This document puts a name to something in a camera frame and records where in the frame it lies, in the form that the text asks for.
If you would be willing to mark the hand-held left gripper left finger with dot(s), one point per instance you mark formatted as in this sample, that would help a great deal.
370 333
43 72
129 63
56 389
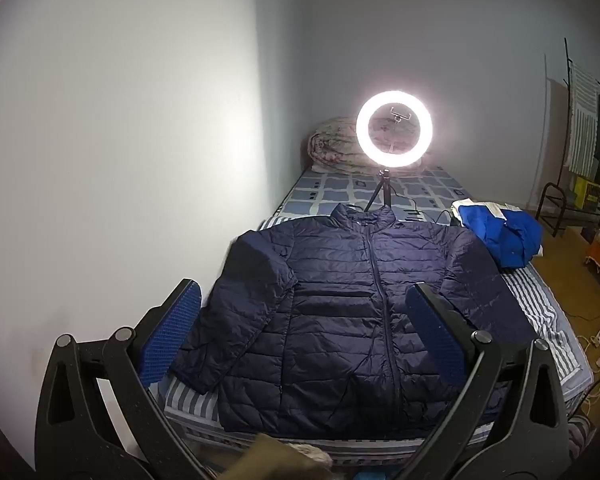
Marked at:
172 330

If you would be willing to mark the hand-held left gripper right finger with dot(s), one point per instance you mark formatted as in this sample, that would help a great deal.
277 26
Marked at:
436 335

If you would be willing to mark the navy puffer jacket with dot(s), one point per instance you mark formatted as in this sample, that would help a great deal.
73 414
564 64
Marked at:
330 285

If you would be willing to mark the black metal clothes rack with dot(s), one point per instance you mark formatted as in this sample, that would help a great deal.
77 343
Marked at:
566 90

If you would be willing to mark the bed with striped sheet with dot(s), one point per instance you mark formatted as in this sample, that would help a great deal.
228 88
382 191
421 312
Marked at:
535 300

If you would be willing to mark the blue and white jacket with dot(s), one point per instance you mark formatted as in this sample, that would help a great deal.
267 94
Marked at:
505 240

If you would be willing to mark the black tripod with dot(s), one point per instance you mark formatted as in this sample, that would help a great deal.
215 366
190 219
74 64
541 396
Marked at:
382 182

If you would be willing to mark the black shoe rack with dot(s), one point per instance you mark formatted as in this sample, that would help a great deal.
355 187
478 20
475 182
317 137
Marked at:
547 205

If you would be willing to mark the grey fuzzy cloth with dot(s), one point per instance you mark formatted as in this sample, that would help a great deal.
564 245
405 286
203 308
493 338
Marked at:
307 454

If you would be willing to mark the patterned cloth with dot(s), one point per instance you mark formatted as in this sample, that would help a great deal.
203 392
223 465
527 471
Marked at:
580 435

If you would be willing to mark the blue checked bedsheet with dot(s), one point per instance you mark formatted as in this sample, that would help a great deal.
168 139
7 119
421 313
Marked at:
325 192

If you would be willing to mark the yellow and black box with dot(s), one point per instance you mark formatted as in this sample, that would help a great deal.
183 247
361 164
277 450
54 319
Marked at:
587 192

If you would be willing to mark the folded floral quilt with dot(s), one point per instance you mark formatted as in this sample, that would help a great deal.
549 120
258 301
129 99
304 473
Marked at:
330 145

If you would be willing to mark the phone holder clamp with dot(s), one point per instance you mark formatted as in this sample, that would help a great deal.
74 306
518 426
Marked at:
399 116

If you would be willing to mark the striped hanging towel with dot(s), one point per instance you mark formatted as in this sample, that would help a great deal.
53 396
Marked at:
582 120

